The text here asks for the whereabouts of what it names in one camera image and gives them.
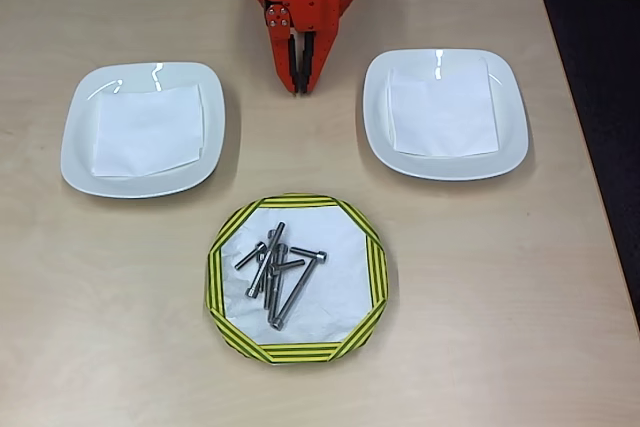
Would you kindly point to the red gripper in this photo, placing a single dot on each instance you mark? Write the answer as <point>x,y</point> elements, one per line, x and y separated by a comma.
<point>311,13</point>

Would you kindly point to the white square porcelain plate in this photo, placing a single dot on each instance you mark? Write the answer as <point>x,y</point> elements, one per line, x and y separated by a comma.
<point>75,147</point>
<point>375,112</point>

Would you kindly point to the white paper napkin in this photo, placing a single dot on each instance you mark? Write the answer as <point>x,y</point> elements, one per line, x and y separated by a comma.
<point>150,132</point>
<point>440,112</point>

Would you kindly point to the yellow striped octagonal paper tray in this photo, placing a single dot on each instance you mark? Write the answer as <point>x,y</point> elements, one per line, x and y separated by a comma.
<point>377,272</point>

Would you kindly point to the white crumpled paper sheet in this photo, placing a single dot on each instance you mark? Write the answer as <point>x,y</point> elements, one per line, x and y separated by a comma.
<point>335,307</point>

